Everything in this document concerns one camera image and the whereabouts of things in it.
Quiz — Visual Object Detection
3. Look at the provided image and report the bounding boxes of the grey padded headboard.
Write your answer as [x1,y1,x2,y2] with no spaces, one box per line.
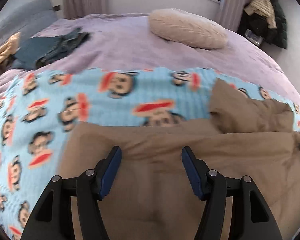
[0,0,58,46]

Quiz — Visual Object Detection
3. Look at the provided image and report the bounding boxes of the lilac bed sheet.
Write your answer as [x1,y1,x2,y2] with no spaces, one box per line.
[0,12,300,113]

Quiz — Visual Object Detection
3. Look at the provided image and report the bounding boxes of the blue monkey print blanket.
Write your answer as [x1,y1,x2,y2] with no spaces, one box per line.
[0,67,300,239]

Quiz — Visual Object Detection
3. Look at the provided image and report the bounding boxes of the striped beige garment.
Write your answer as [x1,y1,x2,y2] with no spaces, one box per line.
[0,32,21,64]

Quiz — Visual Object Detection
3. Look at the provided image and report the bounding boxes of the beige puffer jacket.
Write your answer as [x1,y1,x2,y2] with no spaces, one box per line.
[57,80,300,239]

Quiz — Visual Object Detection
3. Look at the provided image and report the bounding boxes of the clothes pile on chair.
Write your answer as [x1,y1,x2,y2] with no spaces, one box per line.
[237,0,287,49]

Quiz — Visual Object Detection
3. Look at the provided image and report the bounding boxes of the cream fluffy pillow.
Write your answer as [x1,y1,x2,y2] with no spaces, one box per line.
[148,8,228,50]

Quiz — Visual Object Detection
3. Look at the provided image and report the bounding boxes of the folded blue jeans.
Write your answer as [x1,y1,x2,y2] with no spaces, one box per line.
[11,27,90,71]

